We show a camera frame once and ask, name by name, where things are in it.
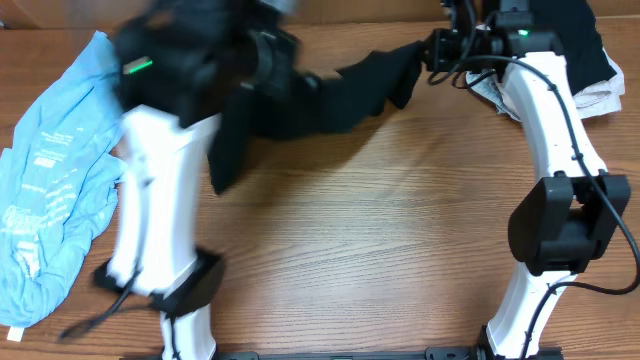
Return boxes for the dark navy folded garment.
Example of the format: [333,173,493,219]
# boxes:
[529,0,616,95]

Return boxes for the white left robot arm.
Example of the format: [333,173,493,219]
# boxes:
[97,1,295,359]

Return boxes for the black t-shirt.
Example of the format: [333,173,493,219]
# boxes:
[207,41,425,195]

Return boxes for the beige crumpled shorts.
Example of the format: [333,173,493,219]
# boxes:
[465,45,625,122]

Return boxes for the light blue t-shirt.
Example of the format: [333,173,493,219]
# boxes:
[1,32,126,328]

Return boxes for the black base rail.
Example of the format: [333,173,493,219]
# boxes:
[119,346,565,360]

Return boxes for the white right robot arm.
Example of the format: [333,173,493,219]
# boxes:
[424,27,631,359]

